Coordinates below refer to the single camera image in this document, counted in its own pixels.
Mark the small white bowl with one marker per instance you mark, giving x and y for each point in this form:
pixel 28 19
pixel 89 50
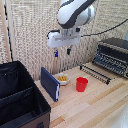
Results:
pixel 62 82

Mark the black fabric storage box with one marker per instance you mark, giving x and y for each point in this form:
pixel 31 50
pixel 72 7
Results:
pixel 20 100

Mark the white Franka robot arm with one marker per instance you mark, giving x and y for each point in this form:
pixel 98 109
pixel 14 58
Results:
pixel 75 12

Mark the red plastic cup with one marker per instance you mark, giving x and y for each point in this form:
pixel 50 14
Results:
pixel 81 85

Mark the dark blue book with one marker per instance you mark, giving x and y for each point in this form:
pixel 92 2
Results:
pixel 49 83

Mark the yellow food pieces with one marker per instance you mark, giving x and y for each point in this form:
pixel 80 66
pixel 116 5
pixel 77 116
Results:
pixel 62 78

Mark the woven bamboo folding screen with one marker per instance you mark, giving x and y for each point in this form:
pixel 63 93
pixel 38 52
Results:
pixel 30 33

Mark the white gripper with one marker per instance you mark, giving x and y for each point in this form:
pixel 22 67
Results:
pixel 63 38

